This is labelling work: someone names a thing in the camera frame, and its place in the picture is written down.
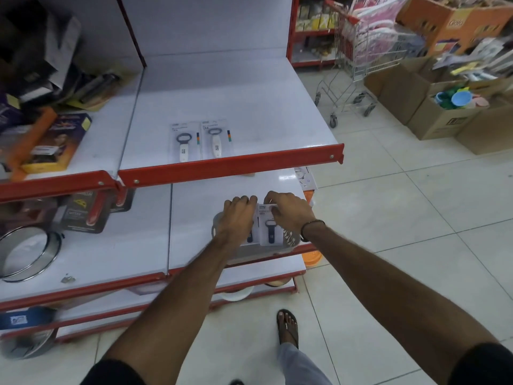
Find person's left hand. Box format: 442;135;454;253
217;195;258;242

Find person's right hand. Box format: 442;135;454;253
264;191;317;234

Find blue bottle opener pack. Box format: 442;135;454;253
242;220;261;247
258;203;286;247

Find person's left forearm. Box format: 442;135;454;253
102;233;249;375

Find person's right forearm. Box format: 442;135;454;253
303;224;499;385

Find white carded pack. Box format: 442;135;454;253
294;167;318;193

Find grey plastic basket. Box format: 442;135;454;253
211;212;302;262

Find black wristband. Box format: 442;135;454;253
300;220;326;242

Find white shelf board red edge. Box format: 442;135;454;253
168;168;318;277
0;68;146;203
0;183;173;312
117;48;345;188

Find white bottle opener pack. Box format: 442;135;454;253
200;119;234;160
169;121;202;164

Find orange plastic basket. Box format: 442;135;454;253
301;250;324;269

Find white plate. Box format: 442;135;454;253
220;285;255;302

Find person's foot in black sandal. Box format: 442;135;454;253
276;309;300;350

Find brown cardboard box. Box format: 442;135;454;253
364;56;443;125
456;95;513;155
407;81;495;141

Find metal shopping cart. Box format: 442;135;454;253
314;0;426;129

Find person's grey trouser leg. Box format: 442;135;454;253
277;342;334;385

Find white bottom shelf red edge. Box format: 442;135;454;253
0;256;308;344

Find red shelving unit with goods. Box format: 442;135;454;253
286;0;353;71

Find yellow carded tool pack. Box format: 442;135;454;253
65;71;122;113

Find purple and yellow box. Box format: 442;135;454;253
20;112;93;174

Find round metal sieve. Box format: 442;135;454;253
0;226;63;283

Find pink and white packs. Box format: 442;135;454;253
348;0;411;65

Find pile of colourful plastic cups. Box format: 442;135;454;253
434;85;490;111

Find long orange pack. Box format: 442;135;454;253
8;107;58;182

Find blue label pack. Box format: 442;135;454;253
0;306;57;332

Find pile of carded goods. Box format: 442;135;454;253
432;35;513;83

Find orange cardboard box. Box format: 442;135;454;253
396;0;513;57

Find pile of dark packages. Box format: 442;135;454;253
0;0;83;105

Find round metal pan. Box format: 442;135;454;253
0;329;57;360

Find red handled tool pack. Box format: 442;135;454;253
110;188;136;213
60;190;118;235

